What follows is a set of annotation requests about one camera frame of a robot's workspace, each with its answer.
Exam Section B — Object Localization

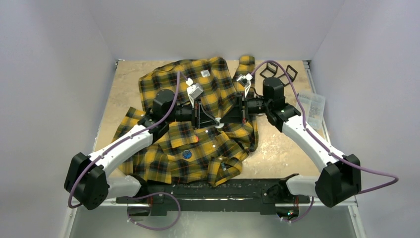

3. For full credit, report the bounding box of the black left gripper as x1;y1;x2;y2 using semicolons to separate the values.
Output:
165;97;218;130

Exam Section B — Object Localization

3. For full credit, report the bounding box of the yellow black plaid shirt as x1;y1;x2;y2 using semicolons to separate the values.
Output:
114;56;259;187

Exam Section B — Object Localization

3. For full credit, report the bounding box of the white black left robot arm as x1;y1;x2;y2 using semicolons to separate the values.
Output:
64;90;222;210

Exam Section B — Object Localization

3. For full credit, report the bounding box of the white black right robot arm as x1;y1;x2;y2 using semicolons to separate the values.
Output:
220;74;362;207

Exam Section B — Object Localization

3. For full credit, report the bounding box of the clear plastic screw box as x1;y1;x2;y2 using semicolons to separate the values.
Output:
298;91;326;130

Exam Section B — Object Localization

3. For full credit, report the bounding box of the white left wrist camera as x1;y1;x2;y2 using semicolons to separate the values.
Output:
186;78;204;104

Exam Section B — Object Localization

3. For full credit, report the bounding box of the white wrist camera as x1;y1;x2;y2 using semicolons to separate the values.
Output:
186;78;204;104
236;73;253;96

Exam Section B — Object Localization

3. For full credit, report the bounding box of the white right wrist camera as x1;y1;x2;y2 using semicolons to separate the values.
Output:
236;73;253;96

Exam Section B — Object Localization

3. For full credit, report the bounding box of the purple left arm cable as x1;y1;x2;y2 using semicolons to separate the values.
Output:
67;70;191;210

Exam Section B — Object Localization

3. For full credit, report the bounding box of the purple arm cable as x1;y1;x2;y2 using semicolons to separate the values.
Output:
67;70;191;210
249;60;400;196

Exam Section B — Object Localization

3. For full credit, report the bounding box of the black square frame left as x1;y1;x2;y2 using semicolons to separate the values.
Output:
260;62;278;79

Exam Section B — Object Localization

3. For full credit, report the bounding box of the black square frame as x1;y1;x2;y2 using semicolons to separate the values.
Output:
260;62;278;79
278;65;298;87

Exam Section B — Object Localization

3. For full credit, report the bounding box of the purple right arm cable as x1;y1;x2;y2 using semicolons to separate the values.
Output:
249;60;400;196

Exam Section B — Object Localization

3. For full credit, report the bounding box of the black square frame right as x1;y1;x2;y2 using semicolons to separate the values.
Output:
278;65;298;87

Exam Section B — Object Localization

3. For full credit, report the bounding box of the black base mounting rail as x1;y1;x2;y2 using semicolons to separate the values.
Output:
116;178;310;218

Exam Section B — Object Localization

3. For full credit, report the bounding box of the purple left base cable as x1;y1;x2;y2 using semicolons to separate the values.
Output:
126;191;182;231

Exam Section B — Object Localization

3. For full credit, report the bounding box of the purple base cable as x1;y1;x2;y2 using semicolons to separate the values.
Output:
126;191;182;231
279;195;315;224

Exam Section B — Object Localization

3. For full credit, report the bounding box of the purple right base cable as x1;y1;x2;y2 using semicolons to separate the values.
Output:
279;195;315;224

